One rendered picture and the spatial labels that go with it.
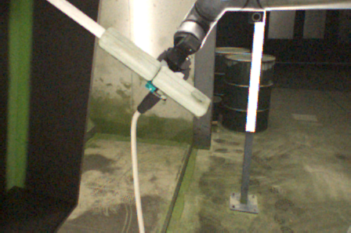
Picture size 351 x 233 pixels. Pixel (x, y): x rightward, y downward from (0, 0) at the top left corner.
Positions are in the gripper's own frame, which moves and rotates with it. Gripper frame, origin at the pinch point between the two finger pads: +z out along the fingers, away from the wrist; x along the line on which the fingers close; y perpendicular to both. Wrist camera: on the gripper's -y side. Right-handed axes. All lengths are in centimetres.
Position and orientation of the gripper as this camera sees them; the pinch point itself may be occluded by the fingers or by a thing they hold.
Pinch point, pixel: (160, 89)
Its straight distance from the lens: 70.6
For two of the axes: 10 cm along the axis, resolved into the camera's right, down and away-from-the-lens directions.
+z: -4.0, 7.3, -5.5
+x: -8.1, -5.7, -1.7
